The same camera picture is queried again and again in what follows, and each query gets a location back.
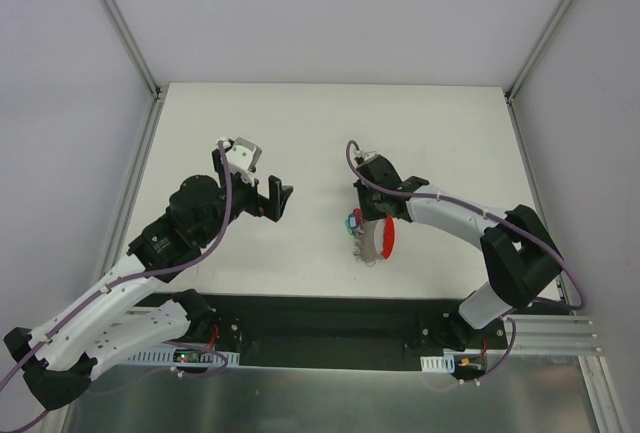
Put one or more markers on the left aluminium frame post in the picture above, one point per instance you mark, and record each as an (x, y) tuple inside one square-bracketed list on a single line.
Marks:
[(131, 47)]

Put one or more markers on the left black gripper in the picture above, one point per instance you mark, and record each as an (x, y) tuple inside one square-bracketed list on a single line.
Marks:
[(261, 198)]

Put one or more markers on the green key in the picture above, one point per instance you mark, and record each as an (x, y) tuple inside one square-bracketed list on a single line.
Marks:
[(351, 225)]

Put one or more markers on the blue key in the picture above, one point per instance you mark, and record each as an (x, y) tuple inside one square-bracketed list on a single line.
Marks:
[(356, 213)]

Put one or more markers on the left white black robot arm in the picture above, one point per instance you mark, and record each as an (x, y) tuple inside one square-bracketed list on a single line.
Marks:
[(62, 357)]

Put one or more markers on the white cable duct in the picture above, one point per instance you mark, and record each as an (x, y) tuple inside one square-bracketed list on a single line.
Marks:
[(438, 364), (167, 356)]

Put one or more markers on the right aluminium frame post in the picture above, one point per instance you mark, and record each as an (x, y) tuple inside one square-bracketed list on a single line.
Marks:
[(541, 43)]

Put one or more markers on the left white cable duct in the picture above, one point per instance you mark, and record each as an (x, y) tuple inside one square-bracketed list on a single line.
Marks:
[(167, 356)]

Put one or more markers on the metal key organizer red handle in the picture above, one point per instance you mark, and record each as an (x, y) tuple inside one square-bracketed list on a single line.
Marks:
[(374, 241)]

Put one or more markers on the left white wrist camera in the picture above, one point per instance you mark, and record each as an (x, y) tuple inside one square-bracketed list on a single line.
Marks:
[(242, 157)]

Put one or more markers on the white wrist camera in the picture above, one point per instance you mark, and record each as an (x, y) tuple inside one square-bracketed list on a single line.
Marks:
[(361, 157), (242, 157)]

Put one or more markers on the aluminium frame post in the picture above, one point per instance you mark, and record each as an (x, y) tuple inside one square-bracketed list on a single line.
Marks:
[(541, 43), (131, 47)]

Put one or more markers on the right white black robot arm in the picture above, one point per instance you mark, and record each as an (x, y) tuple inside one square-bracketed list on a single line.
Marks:
[(520, 258)]

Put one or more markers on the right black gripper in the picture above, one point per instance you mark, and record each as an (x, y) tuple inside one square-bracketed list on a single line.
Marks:
[(373, 206)]

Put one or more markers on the right white cable duct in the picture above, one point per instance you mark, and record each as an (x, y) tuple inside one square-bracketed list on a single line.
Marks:
[(438, 364)]

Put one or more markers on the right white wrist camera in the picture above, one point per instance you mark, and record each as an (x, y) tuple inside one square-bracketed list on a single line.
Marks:
[(361, 157)]

